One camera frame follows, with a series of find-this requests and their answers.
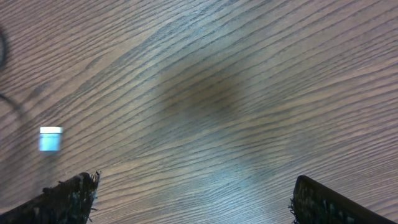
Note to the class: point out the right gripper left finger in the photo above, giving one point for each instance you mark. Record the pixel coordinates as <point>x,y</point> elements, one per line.
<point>70,201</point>

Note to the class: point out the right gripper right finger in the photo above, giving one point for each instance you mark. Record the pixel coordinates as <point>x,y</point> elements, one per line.
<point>314,203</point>

